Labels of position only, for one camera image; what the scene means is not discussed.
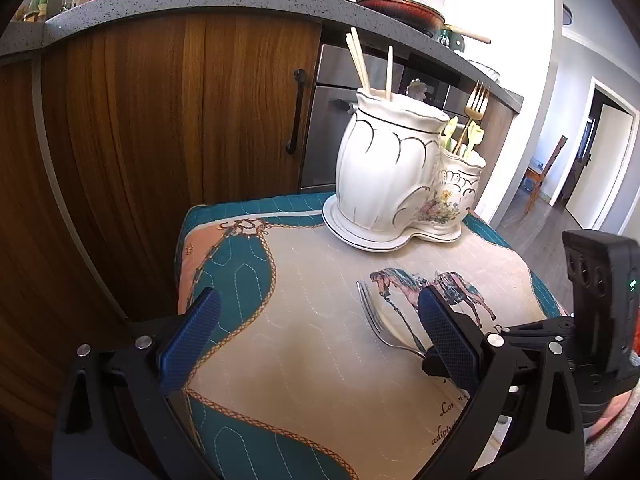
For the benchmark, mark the gold fork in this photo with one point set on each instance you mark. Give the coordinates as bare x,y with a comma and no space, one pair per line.
479,105

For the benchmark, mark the wooden chair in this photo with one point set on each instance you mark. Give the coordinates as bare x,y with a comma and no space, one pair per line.
552,160

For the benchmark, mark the wooden chopstick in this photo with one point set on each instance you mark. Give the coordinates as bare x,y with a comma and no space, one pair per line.
361,60
389,72
356,62

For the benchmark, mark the ceiling lamp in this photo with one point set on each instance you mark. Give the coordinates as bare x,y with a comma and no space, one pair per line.
568,13

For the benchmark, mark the yellow silicone spoon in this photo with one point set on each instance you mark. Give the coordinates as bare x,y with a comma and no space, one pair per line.
452,130

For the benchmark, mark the silver fork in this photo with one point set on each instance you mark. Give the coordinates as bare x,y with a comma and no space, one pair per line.
395,342

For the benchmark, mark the white ceramic utensil holder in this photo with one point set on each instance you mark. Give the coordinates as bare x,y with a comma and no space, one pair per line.
380,160

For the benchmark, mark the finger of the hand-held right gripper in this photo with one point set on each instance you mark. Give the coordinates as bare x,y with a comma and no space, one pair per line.
537,332

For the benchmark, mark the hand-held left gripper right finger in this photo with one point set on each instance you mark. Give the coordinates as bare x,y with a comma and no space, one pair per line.
450,335

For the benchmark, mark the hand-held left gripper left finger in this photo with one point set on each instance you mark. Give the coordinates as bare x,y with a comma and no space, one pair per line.
190,340

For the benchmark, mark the green white ceramic jar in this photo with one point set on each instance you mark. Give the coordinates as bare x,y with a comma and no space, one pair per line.
451,40

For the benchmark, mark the yellow green silicone spatula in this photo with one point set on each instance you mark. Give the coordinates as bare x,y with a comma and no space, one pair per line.
475,137

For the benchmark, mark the quilted horse print mat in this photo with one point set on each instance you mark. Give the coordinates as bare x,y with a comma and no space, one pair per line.
310,310

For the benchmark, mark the wooden cabinet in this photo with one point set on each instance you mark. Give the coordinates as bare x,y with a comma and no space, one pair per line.
150,135

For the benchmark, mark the white door frame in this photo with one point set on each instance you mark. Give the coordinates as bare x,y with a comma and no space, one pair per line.
615,92

